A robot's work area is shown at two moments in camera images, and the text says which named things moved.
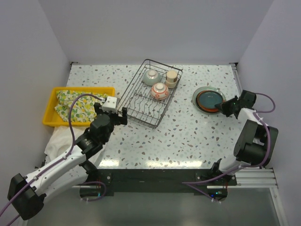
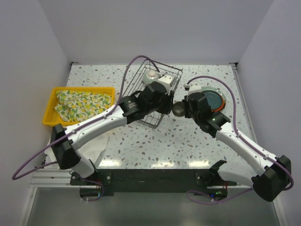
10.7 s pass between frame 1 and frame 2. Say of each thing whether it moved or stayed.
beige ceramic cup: moved
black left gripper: moved
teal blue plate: stayed
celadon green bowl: stayed
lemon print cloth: stayed
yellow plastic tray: stayed
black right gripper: moved
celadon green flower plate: stayed
